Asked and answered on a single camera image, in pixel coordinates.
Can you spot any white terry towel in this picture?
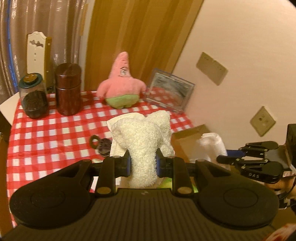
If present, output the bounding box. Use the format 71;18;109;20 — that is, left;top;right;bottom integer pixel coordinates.
107;110;175;188

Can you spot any white cloth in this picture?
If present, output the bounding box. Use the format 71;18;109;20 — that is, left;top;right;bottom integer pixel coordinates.
189;133;228;164

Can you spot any person's right hand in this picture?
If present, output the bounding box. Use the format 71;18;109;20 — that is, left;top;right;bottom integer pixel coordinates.
265;176;295;195

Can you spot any brown cardboard box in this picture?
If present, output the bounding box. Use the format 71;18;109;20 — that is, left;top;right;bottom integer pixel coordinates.
171;125;230;170

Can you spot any pink star plush toy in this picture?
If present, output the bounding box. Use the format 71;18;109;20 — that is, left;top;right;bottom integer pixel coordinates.
96;52;147;109

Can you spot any red white checkered tablecloth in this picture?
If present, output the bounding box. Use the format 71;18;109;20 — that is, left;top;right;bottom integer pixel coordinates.
6;89;195;227

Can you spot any dark brown wooden canister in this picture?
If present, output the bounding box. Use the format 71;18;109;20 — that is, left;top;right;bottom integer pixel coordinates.
55;63;82;116

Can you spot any glass jar with dark contents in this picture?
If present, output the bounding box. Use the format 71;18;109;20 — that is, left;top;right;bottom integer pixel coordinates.
18;73;49;119

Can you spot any brown curtain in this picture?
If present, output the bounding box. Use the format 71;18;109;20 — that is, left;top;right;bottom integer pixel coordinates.
83;1;203;90

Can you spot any white wooden holder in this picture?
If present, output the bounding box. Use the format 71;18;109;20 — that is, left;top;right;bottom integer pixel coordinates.
26;31;54;92

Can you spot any beige sheer curtain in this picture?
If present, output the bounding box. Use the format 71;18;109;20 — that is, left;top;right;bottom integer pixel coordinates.
1;1;87;102

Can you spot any wall power socket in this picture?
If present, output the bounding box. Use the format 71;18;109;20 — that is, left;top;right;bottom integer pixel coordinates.
250;106;276;137

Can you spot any clear acrylic picture frame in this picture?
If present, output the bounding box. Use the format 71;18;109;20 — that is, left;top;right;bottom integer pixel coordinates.
144;69;195;113

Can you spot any double wall switch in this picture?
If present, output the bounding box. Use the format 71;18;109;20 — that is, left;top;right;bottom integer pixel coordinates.
196;52;228;86

